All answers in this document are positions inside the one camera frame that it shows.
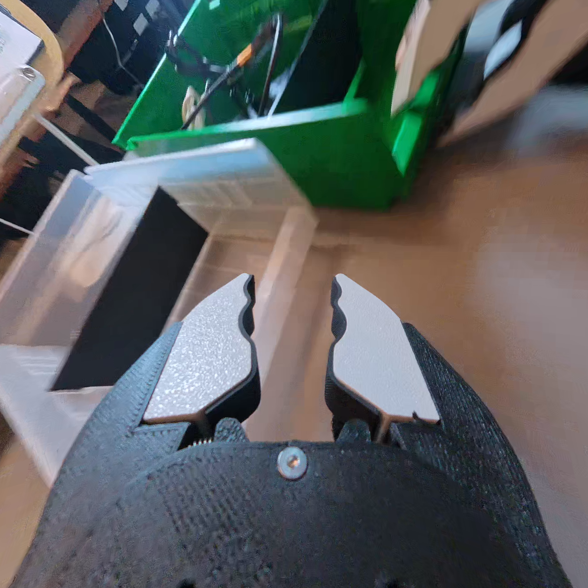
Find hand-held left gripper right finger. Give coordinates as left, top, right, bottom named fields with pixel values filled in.
left=325, top=273, right=442, bottom=425

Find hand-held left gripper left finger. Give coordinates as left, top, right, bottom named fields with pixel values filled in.
left=141, top=273, right=262, bottom=425

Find green plastic bin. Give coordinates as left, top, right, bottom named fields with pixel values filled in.
left=112, top=0, right=465, bottom=212

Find clear plastic organizer box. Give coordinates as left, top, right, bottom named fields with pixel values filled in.
left=0, top=138, right=318, bottom=488

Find cardboard box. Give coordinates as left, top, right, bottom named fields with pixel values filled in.
left=391, top=0, right=588, bottom=148

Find round wooden table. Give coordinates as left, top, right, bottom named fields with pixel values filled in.
left=0, top=0, right=67, bottom=184

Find white box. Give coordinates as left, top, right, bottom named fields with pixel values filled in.
left=0, top=9, right=47, bottom=143

